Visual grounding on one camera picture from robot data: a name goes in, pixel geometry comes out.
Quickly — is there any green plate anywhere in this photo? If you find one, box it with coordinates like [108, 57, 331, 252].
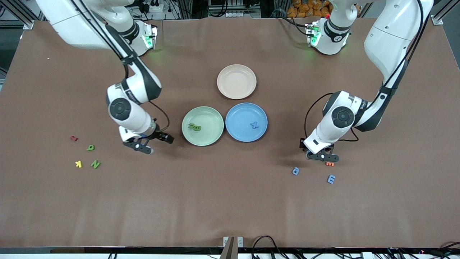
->
[181, 106, 225, 147]

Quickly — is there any blue plate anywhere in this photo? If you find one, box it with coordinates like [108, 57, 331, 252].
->
[225, 103, 268, 143]

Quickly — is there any brown table cover mat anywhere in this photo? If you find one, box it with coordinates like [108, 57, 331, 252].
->
[0, 17, 460, 249]

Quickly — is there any beige plate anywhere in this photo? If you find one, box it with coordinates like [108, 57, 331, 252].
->
[217, 64, 257, 100]

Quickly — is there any base connector panel green light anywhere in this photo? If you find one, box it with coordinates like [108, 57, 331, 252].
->
[305, 22, 321, 47]
[143, 22, 158, 50]

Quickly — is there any bag of orange objects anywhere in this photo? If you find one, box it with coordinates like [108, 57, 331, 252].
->
[287, 0, 333, 18]

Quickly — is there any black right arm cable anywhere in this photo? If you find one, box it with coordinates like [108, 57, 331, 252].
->
[70, 0, 170, 133]

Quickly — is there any black cable loop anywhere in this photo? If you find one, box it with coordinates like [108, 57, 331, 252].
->
[252, 236, 284, 259]

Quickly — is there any white metal bracket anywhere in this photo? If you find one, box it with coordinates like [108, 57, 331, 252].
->
[223, 236, 244, 248]

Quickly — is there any brown post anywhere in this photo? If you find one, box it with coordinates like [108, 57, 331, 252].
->
[219, 236, 235, 259]

